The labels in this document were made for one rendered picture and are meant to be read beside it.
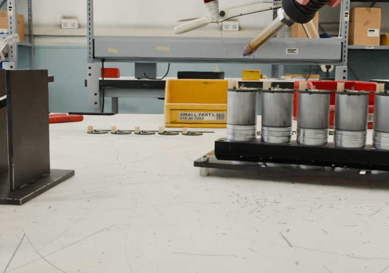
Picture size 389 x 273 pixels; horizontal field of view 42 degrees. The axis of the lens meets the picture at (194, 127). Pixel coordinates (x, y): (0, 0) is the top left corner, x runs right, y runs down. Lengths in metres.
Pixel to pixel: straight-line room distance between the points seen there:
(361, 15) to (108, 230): 4.41
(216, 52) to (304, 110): 2.26
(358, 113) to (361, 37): 4.21
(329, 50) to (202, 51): 0.66
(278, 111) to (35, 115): 0.18
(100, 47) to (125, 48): 0.13
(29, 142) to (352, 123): 0.23
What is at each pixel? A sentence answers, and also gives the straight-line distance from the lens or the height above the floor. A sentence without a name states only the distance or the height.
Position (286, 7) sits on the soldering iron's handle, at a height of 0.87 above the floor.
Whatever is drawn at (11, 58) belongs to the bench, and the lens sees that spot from 2.84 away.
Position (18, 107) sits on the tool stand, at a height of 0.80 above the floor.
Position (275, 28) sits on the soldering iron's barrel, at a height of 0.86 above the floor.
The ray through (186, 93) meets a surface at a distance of 0.76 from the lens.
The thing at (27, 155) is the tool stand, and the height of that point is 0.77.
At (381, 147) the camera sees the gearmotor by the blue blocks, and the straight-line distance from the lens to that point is 0.39.
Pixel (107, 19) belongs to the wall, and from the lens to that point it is 4.85.
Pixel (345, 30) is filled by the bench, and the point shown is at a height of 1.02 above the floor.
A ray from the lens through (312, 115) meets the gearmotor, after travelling 0.39.
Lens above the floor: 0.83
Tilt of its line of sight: 7 degrees down
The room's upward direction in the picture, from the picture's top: 1 degrees clockwise
